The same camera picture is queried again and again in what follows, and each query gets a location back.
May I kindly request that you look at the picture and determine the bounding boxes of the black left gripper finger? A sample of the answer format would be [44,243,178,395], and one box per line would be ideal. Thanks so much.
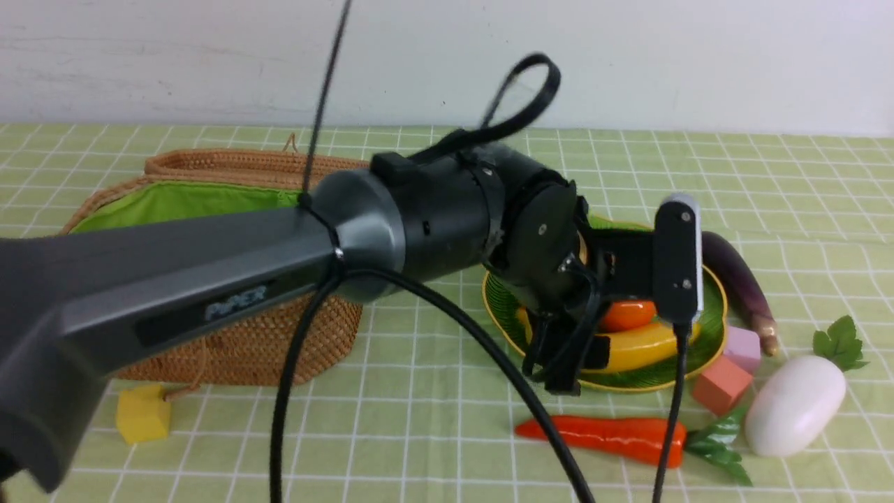
[541,317,610,397]
[520,311,558,378]

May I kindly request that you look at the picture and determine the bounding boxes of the yellow toy banana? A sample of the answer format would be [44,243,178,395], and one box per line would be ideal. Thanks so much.
[517,307,701,374]

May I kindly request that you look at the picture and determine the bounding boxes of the woven wicker basket lid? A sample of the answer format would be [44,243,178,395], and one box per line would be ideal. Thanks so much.
[145,134,371,191]

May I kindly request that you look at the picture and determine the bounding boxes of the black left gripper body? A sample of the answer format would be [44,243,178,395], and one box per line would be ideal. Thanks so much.
[520,227,655,321]

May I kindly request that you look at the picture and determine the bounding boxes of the orange toy carrot green leaves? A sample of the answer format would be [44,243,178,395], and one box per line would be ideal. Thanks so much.
[552,407,753,487]

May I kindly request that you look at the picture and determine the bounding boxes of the pink foam cube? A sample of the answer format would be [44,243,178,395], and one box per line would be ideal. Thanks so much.
[692,356,753,417]

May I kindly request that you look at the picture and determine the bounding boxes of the orange toy persimmon green calyx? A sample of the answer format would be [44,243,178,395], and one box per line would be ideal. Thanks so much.
[599,300,657,333]

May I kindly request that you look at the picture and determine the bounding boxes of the purple toy eggplant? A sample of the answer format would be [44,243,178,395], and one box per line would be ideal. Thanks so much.
[701,231,779,356]

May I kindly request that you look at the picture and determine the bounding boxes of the white toy radish green leaves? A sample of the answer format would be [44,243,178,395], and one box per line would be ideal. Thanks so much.
[744,315,868,458]

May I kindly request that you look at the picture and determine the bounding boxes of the green leaf-shaped ceramic plate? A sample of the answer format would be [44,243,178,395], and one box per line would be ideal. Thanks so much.
[483,214,728,393]

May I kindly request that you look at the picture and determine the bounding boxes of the black cable tie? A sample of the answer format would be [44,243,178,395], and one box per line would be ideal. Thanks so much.
[300,0,352,207]

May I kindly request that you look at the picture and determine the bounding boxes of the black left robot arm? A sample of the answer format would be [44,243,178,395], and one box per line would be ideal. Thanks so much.
[1,143,664,491]

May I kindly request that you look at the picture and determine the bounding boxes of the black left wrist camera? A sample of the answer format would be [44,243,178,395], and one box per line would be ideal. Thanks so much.
[652,192,705,326]

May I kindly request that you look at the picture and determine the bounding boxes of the lilac foam cube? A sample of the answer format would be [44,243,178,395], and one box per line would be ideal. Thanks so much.
[724,326,762,375]

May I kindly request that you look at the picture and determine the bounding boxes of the woven wicker basket green lining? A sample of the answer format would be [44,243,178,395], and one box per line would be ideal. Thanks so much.
[59,180,364,387]

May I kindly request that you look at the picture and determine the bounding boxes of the yellow foam cube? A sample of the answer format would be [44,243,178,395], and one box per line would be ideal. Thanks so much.
[115,384,172,445]

